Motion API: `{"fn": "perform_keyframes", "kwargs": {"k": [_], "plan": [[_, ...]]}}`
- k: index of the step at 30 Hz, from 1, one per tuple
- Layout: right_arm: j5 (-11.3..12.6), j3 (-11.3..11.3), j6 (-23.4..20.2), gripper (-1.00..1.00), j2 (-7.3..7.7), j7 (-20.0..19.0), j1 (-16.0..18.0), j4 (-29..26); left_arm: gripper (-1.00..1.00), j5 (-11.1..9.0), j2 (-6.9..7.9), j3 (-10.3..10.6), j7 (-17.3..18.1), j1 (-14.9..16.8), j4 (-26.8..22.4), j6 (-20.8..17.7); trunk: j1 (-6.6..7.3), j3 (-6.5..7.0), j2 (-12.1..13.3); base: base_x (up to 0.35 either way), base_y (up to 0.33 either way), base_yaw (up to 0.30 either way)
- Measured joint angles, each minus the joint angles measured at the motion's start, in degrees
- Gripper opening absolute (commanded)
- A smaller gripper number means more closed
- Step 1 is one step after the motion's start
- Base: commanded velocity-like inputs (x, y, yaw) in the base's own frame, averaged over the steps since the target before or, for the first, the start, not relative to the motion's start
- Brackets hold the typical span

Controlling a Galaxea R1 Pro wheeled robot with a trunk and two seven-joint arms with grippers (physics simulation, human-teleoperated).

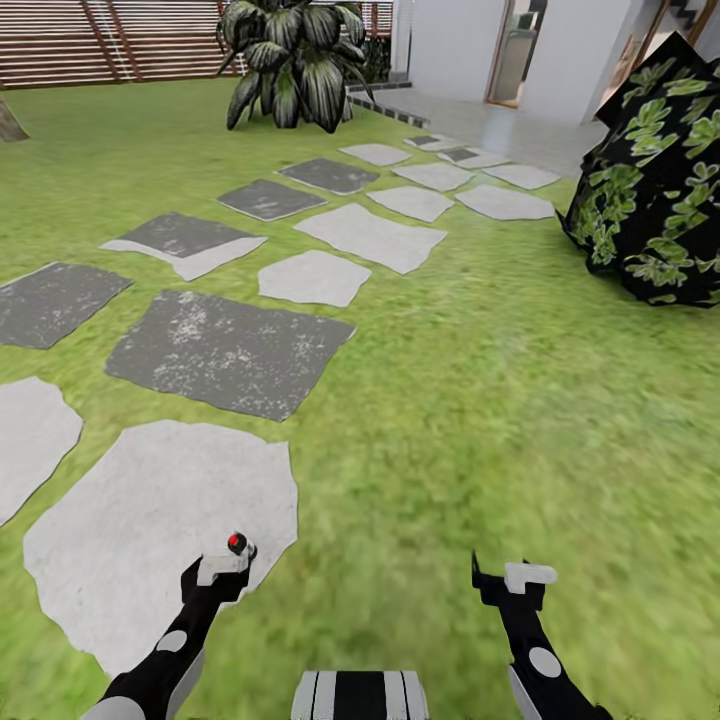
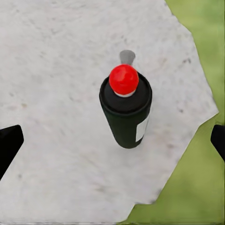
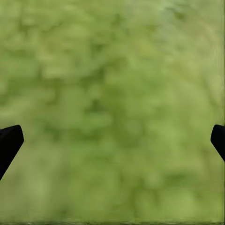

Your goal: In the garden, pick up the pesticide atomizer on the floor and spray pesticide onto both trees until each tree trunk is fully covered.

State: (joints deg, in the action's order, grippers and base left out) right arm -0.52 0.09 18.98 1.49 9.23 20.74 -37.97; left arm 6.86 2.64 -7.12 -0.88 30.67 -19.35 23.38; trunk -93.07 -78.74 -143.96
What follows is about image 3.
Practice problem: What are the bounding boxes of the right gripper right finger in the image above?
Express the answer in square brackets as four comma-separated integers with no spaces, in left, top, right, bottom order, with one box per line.
[210,124,225,161]

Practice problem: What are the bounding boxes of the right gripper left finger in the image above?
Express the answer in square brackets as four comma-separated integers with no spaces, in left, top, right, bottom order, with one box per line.
[0,125,24,180]

